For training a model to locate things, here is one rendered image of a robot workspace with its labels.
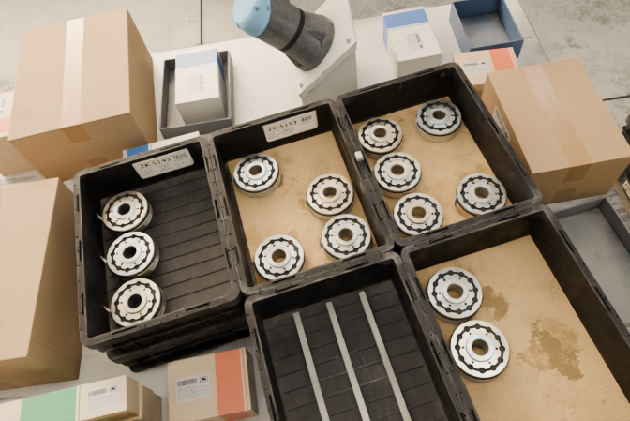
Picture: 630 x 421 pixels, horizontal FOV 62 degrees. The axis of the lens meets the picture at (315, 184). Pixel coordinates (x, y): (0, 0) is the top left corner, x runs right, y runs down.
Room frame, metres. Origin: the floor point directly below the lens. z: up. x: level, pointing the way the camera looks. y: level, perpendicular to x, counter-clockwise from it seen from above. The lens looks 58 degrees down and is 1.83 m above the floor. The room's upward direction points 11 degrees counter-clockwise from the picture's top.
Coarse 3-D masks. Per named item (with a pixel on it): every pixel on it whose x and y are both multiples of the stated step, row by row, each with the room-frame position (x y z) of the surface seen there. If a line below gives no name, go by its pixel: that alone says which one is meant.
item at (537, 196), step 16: (448, 64) 0.82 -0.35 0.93; (400, 80) 0.80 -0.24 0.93; (464, 80) 0.77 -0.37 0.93; (352, 96) 0.78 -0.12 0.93; (352, 128) 0.69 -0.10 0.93; (496, 128) 0.62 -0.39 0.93; (512, 160) 0.54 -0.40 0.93; (368, 176) 0.56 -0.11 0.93; (528, 176) 0.49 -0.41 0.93; (384, 208) 0.49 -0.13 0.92; (512, 208) 0.43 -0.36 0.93; (464, 224) 0.42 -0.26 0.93; (400, 240) 0.41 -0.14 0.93; (416, 240) 0.41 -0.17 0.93
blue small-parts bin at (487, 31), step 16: (464, 0) 1.21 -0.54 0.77; (480, 0) 1.20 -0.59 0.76; (496, 0) 1.20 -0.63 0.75; (464, 16) 1.21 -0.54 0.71; (480, 16) 1.20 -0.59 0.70; (496, 16) 1.19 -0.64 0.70; (512, 16) 1.10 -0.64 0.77; (464, 32) 1.08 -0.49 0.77; (480, 32) 1.13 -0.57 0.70; (496, 32) 1.12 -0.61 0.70; (512, 32) 1.08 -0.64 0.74; (464, 48) 1.05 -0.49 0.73; (480, 48) 1.01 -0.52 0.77; (496, 48) 1.01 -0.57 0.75
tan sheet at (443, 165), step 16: (400, 112) 0.79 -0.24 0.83; (416, 112) 0.78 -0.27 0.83; (464, 128) 0.71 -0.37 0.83; (416, 144) 0.69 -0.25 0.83; (432, 144) 0.68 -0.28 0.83; (448, 144) 0.67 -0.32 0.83; (464, 144) 0.66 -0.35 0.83; (368, 160) 0.67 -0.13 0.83; (416, 160) 0.64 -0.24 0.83; (432, 160) 0.64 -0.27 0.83; (448, 160) 0.63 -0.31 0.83; (464, 160) 0.62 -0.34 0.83; (480, 160) 0.61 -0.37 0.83; (432, 176) 0.60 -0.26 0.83; (448, 176) 0.59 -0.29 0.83; (464, 176) 0.58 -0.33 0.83; (416, 192) 0.56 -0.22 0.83; (432, 192) 0.56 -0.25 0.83; (448, 192) 0.55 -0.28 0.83; (448, 208) 0.51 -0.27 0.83; (448, 224) 0.47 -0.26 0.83
